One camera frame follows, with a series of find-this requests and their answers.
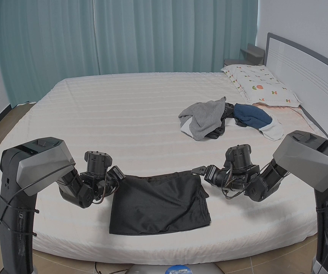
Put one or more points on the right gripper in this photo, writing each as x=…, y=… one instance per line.
x=213, y=175

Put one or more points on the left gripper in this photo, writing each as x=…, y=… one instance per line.
x=116, y=177

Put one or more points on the black T-shirt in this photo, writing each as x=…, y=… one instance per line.
x=158, y=204

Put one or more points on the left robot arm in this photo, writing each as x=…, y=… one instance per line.
x=35, y=167

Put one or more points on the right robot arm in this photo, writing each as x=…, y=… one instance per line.
x=309, y=158

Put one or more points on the pile of clothes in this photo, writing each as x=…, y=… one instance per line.
x=206, y=116

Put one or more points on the bed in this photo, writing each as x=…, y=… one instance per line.
x=124, y=118

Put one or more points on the white printed pillow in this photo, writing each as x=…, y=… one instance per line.
x=261, y=84

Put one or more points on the grey bedside table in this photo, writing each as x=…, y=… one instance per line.
x=248, y=54

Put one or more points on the blue-green curtain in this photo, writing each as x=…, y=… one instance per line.
x=49, y=44
x=175, y=27

